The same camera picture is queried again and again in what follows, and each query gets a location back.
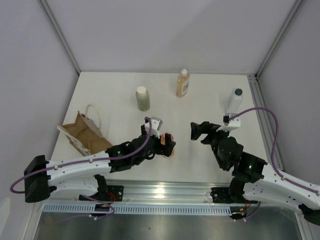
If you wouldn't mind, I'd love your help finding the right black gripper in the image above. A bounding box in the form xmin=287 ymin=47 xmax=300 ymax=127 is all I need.
xmin=190 ymin=121 xmax=233 ymax=170

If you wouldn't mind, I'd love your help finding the pink cap amber bottle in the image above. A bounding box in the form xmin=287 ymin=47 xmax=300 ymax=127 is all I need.
xmin=160 ymin=132 xmax=175 ymax=159

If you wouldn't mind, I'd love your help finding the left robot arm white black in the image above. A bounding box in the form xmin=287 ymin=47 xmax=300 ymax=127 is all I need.
xmin=23 ymin=123 xmax=176 ymax=203

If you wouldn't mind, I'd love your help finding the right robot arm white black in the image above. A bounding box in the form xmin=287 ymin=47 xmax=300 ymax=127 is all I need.
xmin=190 ymin=117 xmax=320 ymax=225

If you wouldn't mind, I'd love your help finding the white bottle grey cap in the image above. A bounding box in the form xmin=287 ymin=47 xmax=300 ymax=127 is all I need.
xmin=224 ymin=88 xmax=243 ymax=115

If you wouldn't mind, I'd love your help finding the amber liquid bottle white cap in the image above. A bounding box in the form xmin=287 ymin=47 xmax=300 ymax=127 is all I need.
xmin=176 ymin=69 xmax=190 ymax=98

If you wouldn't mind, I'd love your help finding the green liquid bottle white cap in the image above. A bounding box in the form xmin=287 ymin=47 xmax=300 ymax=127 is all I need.
xmin=135 ymin=86 xmax=150 ymax=112

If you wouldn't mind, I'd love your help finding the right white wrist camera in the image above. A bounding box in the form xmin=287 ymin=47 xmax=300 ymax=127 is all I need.
xmin=216 ymin=113 xmax=241 ymax=132

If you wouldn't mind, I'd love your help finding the aluminium mounting rail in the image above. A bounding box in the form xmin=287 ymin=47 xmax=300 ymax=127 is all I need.
xmin=74 ymin=181 xmax=251 ymax=204

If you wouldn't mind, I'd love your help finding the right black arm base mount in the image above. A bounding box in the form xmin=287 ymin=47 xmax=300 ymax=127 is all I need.
xmin=210 ymin=187 xmax=242 ymax=204

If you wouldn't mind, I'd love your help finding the right side aluminium rail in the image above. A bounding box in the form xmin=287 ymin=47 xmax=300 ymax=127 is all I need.
xmin=247 ymin=73 xmax=285 ymax=171

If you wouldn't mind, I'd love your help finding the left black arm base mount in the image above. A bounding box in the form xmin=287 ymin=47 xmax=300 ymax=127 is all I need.
xmin=93 ymin=174 xmax=124 ymax=202

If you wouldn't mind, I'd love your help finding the white slotted cable duct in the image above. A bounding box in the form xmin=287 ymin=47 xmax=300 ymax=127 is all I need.
xmin=43 ymin=203 xmax=232 ymax=216

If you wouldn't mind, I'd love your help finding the right aluminium frame post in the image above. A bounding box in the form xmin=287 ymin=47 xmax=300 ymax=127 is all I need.
xmin=255 ymin=0 xmax=306 ymax=81

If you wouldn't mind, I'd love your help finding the aluminium frame post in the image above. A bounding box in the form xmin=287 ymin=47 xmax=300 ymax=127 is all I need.
xmin=255 ymin=0 xmax=306 ymax=81
xmin=37 ymin=0 xmax=81 ymax=76

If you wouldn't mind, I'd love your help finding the left aluminium frame post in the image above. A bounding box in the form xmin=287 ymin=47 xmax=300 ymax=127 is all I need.
xmin=37 ymin=0 xmax=81 ymax=76

